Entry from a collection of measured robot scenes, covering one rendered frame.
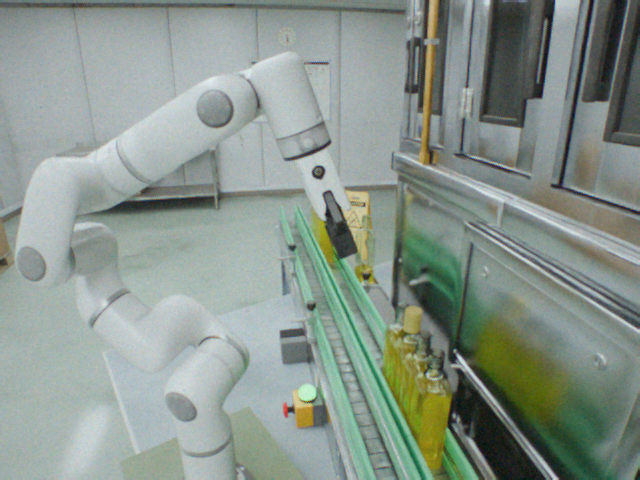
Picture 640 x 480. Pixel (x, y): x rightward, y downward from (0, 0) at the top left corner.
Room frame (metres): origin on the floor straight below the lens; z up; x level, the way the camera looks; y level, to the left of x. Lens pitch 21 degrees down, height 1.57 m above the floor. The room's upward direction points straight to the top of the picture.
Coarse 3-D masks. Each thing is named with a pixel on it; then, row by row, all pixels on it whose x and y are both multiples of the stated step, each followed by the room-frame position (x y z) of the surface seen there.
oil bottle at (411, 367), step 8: (408, 360) 0.65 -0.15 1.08; (416, 360) 0.64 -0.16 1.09; (424, 360) 0.63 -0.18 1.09; (408, 368) 0.64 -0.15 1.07; (416, 368) 0.62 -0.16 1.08; (424, 368) 0.62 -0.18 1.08; (408, 376) 0.63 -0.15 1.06; (408, 384) 0.63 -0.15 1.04; (400, 392) 0.66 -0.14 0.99; (408, 392) 0.62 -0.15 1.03; (400, 400) 0.66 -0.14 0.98; (408, 400) 0.62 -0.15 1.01; (400, 408) 0.65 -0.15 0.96; (408, 408) 0.62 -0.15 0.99; (408, 416) 0.62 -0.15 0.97; (408, 424) 0.62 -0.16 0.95
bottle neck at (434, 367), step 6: (432, 354) 0.58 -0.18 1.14; (438, 354) 0.60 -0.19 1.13; (444, 354) 0.58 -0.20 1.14; (432, 360) 0.58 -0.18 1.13; (438, 360) 0.58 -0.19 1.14; (426, 366) 0.59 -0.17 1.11; (432, 366) 0.58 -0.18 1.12; (438, 366) 0.58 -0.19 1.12; (426, 372) 0.59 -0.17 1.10; (432, 372) 0.58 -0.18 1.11; (438, 372) 0.58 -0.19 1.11; (432, 378) 0.58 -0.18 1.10; (438, 378) 0.58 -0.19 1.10
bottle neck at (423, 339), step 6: (420, 336) 0.64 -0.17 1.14; (426, 336) 0.65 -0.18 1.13; (420, 342) 0.63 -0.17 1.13; (426, 342) 0.63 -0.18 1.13; (420, 348) 0.63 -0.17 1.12; (426, 348) 0.63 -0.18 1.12; (414, 354) 0.65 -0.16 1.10; (420, 354) 0.63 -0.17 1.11; (426, 354) 0.63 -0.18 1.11; (420, 360) 0.63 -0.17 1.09
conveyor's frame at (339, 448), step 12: (276, 228) 2.18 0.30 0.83; (288, 252) 1.71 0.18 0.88; (288, 264) 1.62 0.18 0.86; (288, 276) 1.64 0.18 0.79; (300, 288) 1.35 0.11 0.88; (300, 300) 1.26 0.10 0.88; (300, 312) 1.21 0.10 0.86; (300, 324) 1.25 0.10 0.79; (312, 348) 0.98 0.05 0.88; (312, 360) 0.98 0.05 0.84; (312, 372) 0.98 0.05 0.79; (324, 372) 0.87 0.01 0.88; (324, 384) 0.82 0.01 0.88; (324, 396) 0.79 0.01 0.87; (324, 408) 0.79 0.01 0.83; (336, 408) 0.74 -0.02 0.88; (324, 420) 0.79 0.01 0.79; (336, 420) 0.70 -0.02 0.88; (336, 432) 0.67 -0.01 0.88; (336, 444) 0.66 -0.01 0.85; (336, 456) 0.65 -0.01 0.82; (348, 456) 0.60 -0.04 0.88; (336, 468) 0.65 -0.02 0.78; (348, 468) 0.57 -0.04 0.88
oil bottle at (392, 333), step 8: (392, 328) 0.75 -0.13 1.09; (400, 328) 0.74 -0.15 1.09; (392, 336) 0.74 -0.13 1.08; (400, 336) 0.73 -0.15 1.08; (384, 344) 0.77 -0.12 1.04; (392, 344) 0.73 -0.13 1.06; (384, 352) 0.77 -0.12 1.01; (392, 352) 0.73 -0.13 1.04; (384, 360) 0.77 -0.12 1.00; (392, 360) 0.73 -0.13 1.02; (384, 368) 0.76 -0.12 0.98; (384, 376) 0.76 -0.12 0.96
